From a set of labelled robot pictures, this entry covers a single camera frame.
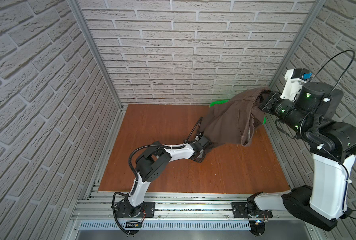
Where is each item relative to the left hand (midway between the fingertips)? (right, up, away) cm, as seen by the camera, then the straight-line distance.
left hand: (196, 147), depth 95 cm
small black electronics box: (-33, -34, -23) cm, 53 cm away
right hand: (+20, +27, -45) cm, 56 cm away
